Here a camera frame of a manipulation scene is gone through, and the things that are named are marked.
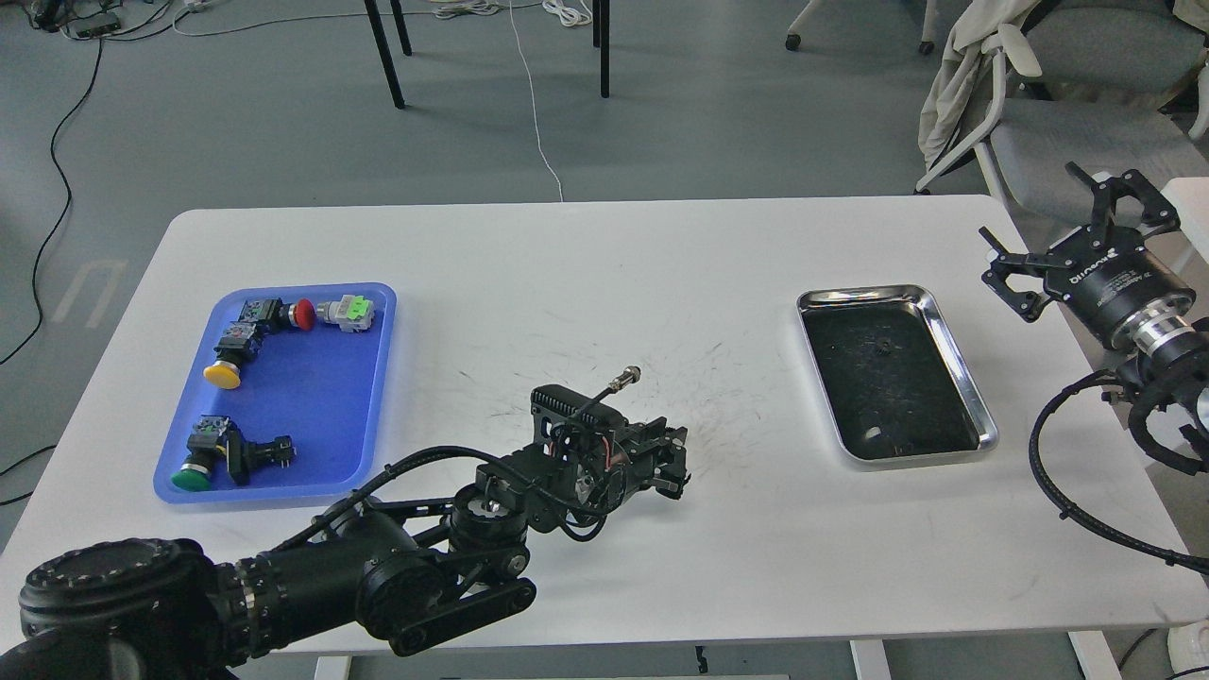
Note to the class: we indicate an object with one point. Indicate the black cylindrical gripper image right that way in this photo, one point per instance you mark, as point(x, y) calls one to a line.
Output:
point(1115, 283)

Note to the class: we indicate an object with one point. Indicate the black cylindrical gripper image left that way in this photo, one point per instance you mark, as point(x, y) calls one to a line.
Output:
point(611, 465)

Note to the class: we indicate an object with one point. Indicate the black robot arm image left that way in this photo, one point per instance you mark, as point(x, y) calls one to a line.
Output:
point(512, 331)

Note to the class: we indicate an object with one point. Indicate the silver metal tray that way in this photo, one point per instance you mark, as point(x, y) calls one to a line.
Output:
point(917, 408)

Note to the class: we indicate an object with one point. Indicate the blue plastic tray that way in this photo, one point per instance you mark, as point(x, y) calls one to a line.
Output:
point(323, 388)

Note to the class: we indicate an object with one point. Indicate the white side table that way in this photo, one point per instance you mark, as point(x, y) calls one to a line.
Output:
point(1189, 197)

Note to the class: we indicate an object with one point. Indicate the grey office chair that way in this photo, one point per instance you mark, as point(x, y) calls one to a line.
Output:
point(1083, 82)

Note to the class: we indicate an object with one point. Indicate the beige jacket on chair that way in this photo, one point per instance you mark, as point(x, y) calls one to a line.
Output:
point(960, 66)

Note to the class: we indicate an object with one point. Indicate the black table leg right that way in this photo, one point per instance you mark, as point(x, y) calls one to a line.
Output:
point(600, 10)

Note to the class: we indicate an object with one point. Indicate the black table leg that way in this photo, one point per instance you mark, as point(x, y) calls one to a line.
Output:
point(375, 21)
point(600, 10)

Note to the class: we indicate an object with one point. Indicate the black table leg left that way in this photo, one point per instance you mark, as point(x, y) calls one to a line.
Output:
point(375, 21)

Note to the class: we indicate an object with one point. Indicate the green grey switch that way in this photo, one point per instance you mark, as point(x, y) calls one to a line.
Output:
point(348, 313)

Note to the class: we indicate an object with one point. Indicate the red push button switch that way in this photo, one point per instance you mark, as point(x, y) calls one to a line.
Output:
point(275, 315)

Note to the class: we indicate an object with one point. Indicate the yellow push button switch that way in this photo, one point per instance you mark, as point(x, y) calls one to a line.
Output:
point(238, 346)

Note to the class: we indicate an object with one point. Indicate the green push button switch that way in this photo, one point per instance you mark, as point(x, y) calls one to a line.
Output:
point(206, 444)

